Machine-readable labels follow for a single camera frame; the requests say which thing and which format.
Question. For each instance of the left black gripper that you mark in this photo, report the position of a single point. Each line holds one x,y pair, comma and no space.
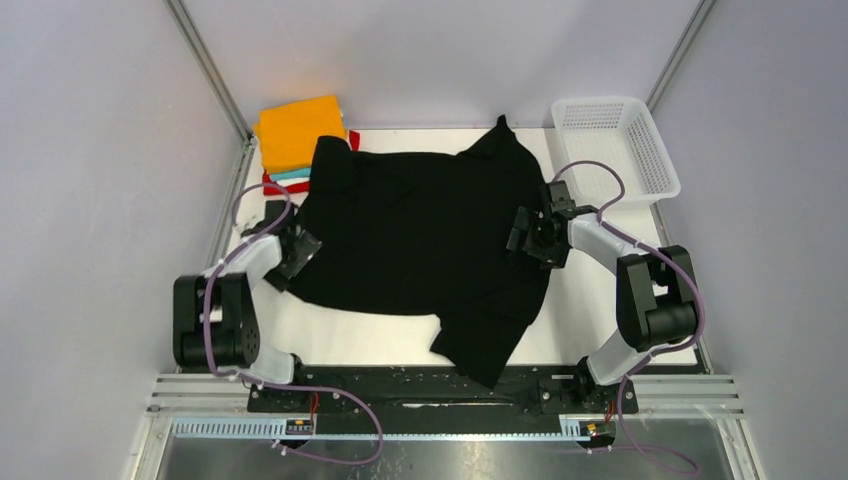
306,248

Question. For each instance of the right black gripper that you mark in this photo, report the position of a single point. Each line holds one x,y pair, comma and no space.
528,220

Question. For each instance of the black t shirt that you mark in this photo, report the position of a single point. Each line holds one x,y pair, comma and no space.
426,233

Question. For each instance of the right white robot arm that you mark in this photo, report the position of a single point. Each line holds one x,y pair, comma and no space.
657,306

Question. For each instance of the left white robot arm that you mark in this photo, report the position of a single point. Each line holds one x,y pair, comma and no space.
215,324

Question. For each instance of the red folded t shirt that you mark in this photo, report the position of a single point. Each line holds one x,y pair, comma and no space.
353,140

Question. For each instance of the white folded t shirt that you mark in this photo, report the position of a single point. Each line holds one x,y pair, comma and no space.
290,181

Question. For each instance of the teal folded t shirt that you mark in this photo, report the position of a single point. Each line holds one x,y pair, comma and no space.
301,173

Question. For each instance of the orange folded t shirt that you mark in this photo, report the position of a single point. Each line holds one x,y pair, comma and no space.
288,134

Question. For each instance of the white plastic basket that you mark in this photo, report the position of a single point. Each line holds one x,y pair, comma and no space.
620,133

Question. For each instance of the slotted cable duct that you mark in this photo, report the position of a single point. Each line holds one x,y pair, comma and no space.
331,428

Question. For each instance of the aluminium frame rail left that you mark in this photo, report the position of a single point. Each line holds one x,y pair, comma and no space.
219,133

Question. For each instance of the aluminium frame rail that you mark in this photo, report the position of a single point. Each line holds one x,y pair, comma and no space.
219,133
680,51

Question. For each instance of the aluminium frame rail right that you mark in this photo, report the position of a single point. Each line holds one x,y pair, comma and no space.
680,51

